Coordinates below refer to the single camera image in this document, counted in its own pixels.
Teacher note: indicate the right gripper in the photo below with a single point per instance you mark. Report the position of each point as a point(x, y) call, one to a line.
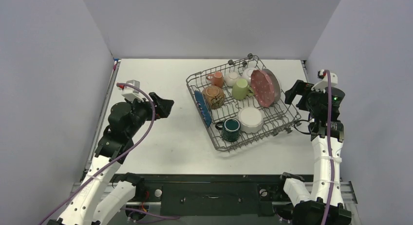
point(303, 94)

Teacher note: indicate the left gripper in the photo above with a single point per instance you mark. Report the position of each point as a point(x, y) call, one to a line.
point(162, 106)

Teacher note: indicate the white deep plate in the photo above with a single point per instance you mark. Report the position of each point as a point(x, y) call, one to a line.
point(277, 83)

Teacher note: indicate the pink polka dot plate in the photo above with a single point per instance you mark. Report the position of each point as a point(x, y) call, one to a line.
point(266, 91)

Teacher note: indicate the blue leaf-shaped plate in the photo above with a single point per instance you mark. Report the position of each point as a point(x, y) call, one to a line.
point(203, 106)

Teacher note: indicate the light green mug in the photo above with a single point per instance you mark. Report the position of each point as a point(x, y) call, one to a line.
point(241, 89)

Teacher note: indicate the small orange cup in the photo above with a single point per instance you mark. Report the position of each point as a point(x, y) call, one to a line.
point(216, 79)

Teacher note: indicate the dark green mug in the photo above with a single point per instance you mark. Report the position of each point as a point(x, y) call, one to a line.
point(230, 129)

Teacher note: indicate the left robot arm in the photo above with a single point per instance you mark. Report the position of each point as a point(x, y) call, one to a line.
point(87, 207)

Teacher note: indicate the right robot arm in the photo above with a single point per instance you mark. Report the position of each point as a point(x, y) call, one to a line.
point(323, 205)

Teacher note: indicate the brown floral mug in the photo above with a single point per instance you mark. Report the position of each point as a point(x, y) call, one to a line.
point(214, 96)

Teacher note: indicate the white round bowl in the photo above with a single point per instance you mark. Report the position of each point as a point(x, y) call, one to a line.
point(247, 73)

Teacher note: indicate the white fluted bowl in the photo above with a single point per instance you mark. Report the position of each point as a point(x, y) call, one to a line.
point(251, 119)

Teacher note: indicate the small white cup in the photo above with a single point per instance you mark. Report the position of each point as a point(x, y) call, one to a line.
point(231, 78)

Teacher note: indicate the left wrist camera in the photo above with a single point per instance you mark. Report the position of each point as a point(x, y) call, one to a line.
point(131, 94)

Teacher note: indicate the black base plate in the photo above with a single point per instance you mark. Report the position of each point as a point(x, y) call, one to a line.
point(210, 195)

